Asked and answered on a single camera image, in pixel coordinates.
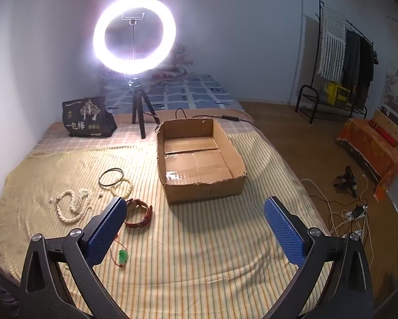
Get white striped hanging towel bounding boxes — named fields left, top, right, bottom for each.
left=317, top=4, right=346, bottom=83

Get white ring light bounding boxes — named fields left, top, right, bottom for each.
left=92, top=0, right=177, bottom=76

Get pink plaid bed blanket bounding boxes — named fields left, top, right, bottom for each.
left=33, top=108, right=259, bottom=153

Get white power strip with cables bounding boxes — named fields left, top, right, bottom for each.
left=299, top=172, right=375, bottom=267

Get orange cloth covered furniture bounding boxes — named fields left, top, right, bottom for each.
left=336, top=110, right=398, bottom=201

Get black clothes rack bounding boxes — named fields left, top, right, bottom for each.
left=295, top=0, right=379, bottom=124

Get black tripod stand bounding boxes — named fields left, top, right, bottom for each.
left=128, top=77, right=161, bottom=139

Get open cardboard box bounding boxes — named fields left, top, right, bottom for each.
left=156, top=118, right=247, bottom=204

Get black thin bangle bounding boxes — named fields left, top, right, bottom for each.
left=98, top=167, right=125, bottom=188

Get brown strap wristwatch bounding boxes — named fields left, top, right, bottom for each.
left=125, top=199, right=153, bottom=228

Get cream bead bracelet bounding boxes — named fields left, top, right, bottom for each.
left=110, top=178, right=134, bottom=199

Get yellow box on rack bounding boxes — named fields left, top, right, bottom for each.
left=325, top=82, right=350, bottom=108

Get black light power cable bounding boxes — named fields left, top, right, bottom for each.
left=175, top=107, right=263, bottom=131

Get dark hanging clothes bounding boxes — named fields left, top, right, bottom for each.
left=341, top=30, right=378, bottom=110

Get green jade pendant red cord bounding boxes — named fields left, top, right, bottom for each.
left=109, top=234, right=129, bottom=269

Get twisted cream rope necklace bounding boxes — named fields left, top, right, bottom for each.
left=54, top=188, right=94, bottom=225

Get floral folded quilt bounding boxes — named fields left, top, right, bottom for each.
left=151, top=44, right=193, bottom=80

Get yellow striped bed cloth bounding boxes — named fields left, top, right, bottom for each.
left=0, top=132, right=324, bottom=318

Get black printed snack bag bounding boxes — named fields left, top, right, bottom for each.
left=62, top=96, right=118, bottom=137

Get blue checked bed sheet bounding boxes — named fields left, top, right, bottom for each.
left=100, top=73, right=242, bottom=115

